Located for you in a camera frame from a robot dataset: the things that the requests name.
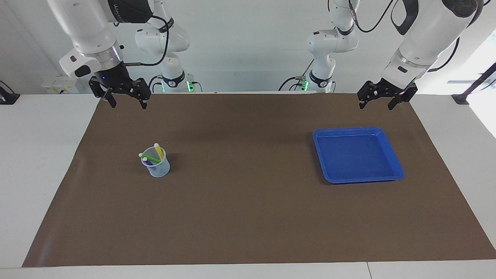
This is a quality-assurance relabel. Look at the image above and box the black table clamp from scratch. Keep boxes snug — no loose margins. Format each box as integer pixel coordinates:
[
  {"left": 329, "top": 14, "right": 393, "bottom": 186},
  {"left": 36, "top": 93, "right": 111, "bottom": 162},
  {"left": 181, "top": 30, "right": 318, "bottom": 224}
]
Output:
[{"left": 0, "top": 81, "right": 21, "bottom": 105}]

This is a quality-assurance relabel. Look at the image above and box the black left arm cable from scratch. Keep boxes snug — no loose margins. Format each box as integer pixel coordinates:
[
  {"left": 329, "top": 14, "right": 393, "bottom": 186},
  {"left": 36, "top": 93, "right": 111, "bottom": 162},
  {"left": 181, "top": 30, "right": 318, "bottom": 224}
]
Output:
[{"left": 347, "top": 0, "right": 462, "bottom": 72}]

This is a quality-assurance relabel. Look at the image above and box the black stand with pole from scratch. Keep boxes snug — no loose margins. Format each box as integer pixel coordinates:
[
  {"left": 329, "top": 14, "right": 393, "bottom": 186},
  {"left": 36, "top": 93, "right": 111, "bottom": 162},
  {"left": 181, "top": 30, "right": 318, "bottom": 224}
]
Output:
[{"left": 451, "top": 62, "right": 496, "bottom": 105}]

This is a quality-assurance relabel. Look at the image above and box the white power strip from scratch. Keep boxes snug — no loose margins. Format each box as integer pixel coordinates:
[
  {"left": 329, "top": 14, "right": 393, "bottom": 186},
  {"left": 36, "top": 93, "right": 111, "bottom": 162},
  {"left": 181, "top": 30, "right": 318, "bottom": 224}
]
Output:
[{"left": 41, "top": 76, "right": 80, "bottom": 94}]

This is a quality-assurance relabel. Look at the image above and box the translucent plastic cup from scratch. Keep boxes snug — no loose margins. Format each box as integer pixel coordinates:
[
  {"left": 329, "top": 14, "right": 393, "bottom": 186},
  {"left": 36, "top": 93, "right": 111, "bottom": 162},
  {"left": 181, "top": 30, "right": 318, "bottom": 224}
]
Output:
[{"left": 140, "top": 146, "right": 171, "bottom": 178}]

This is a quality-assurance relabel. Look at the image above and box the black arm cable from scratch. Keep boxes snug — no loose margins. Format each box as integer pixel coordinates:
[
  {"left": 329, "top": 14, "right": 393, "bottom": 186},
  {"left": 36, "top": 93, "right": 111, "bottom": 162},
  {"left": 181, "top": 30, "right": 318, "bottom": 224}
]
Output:
[
  {"left": 347, "top": 0, "right": 462, "bottom": 72},
  {"left": 115, "top": 15, "right": 170, "bottom": 67}
]

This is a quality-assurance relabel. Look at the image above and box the brown table mat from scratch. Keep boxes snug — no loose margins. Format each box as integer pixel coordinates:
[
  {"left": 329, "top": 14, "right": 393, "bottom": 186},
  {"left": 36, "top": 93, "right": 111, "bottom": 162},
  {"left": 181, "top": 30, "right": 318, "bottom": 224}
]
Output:
[{"left": 22, "top": 92, "right": 496, "bottom": 268}]

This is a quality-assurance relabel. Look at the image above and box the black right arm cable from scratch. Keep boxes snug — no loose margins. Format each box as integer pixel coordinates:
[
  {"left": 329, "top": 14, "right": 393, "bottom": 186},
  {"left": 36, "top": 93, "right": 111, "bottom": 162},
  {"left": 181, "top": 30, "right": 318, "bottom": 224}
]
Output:
[{"left": 115, "top": 15, "right": 170, "bottom": 67}]

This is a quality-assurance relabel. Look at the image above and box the black base cable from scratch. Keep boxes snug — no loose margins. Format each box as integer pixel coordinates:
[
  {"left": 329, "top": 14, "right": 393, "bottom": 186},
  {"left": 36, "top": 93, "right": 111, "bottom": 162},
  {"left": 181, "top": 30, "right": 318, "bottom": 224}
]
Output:
[
  {"left": 148, "top": 75, "right": 164, "bottom": 93},
  {"left": 278, "top": 58, "right": 315, "bottom": 92}
]

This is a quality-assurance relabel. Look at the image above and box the blue plastic tray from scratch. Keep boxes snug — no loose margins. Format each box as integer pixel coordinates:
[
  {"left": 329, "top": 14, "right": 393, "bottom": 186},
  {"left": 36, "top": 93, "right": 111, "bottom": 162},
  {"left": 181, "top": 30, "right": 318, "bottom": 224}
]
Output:
[{"left": 312, "top": 127, "right": 405, "bottom": 184}]

